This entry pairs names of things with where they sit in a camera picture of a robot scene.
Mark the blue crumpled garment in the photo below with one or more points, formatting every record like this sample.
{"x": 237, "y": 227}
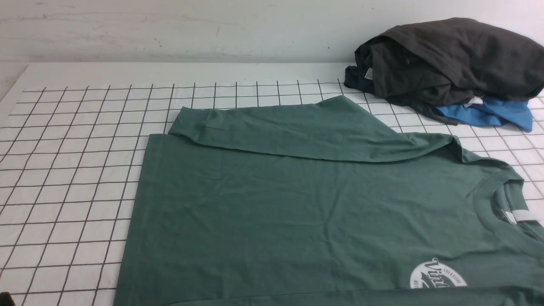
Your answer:
{"x": 490, "y": 112}

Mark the white grid-patterned tablecloth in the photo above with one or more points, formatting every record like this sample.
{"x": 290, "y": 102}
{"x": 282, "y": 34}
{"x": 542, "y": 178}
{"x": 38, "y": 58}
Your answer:
{"x": 71, "y": 157}

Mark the grey robot arm image left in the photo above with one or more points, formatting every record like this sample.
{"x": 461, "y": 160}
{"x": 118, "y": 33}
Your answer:
{"x": 6, "y": 299}

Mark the dark grey crumpled garment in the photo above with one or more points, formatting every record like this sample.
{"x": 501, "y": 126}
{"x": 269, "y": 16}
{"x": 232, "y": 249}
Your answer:
{"x": 447, "y": 63}

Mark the green long-sleeved shirt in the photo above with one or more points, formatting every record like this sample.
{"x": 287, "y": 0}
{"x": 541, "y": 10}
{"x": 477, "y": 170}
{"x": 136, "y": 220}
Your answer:
{"x": 324, "y": 205}

